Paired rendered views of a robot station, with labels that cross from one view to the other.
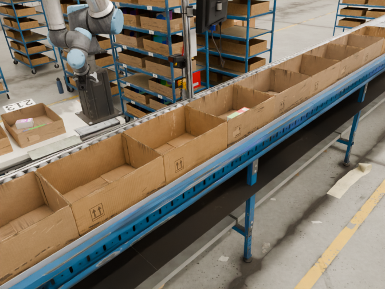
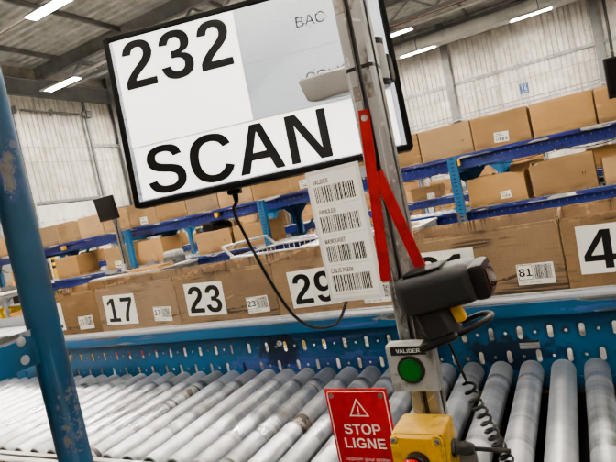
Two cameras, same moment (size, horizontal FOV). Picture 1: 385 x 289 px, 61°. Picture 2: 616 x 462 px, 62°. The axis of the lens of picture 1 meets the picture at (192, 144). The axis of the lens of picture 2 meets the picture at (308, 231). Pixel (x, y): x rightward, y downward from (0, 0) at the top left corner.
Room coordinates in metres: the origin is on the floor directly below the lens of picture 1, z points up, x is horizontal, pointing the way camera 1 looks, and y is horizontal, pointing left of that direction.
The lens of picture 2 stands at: (2.74, 0.64, 1.20)
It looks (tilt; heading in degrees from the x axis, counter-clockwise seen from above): 3 degrees down; 251
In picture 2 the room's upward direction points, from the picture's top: 12 degrees counter-clockwise
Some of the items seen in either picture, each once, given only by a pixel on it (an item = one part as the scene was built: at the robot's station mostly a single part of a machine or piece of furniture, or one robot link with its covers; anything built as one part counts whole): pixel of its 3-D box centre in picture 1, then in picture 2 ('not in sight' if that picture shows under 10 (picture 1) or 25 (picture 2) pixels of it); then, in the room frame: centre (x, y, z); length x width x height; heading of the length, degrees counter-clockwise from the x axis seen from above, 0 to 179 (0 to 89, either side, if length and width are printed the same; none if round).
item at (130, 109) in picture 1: (146, 108); not in sight; (3.47, 0.50, 0.19); 0.40 x 0.30 x 0.10; 41
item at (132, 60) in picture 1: (141, 56); not in sight; (3.46, 0.49, 0.79); 0.40 x 0.30 x 0.10; 44
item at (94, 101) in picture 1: (94, 93); not in sight; (2.15, 0.66, 0.91); 0.26 x 0.26 x 0.33; 37
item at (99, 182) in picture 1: (103, 179); not in sight; (1.06, 0.36, 0.97); 0.39 x 0.29 x 0.17; 133
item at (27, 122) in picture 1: (24, 123); not in sight; (2.01, 1.13, 0.78); 0.10 x 0.06 x 0.05; 102
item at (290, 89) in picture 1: (271, 93); (484, 255); (1.86, -0.50, 0.97); 0.39 x 0.29 x 0.17; 133
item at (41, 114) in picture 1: (32, 123); not in sight; (1.95, 1.05, 0.80); 0.38 x 0.28 x 0.10; 39
